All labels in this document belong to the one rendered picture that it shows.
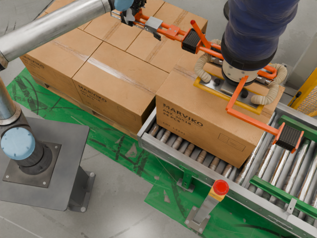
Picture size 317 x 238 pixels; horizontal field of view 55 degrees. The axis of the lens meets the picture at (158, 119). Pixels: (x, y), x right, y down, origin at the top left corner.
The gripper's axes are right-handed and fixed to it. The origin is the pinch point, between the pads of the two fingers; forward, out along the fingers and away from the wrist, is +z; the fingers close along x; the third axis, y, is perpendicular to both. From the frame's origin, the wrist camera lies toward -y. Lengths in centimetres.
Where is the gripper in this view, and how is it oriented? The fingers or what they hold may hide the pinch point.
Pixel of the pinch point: (131, 15)
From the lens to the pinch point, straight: 161.0
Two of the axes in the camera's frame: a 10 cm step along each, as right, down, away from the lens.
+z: 0.2, 4.3, 9.0
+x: 5.2, -7.7, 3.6
